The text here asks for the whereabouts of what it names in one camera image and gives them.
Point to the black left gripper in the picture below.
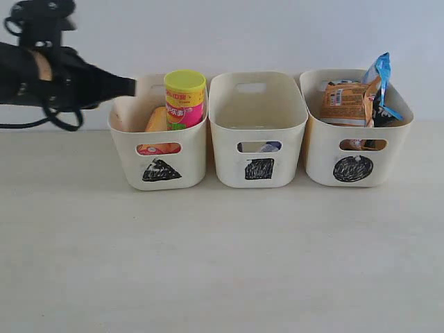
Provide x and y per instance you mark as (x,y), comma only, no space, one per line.
(40,67)

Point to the yellow chips can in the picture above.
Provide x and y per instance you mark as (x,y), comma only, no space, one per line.
(158,123)

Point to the pink Lays chips can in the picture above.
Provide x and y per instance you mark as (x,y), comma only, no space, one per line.
(185,92)

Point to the white blue milk carton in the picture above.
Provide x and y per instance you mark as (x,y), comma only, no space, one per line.
(270,147)

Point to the orange noodle bag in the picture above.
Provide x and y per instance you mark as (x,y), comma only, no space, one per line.
(350,104)

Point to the blue noodle bag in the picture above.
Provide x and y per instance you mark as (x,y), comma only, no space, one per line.
(382,115)

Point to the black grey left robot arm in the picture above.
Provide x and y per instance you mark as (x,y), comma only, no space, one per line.
(40,71)

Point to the left cream bin, triangle mark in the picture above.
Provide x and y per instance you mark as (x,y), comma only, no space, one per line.
(127,121)

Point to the middle cream bin, square mark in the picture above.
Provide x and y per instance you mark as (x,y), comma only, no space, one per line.
(246,110)

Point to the right cream bin, circle mark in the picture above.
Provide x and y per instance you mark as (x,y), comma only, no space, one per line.
(325,162)

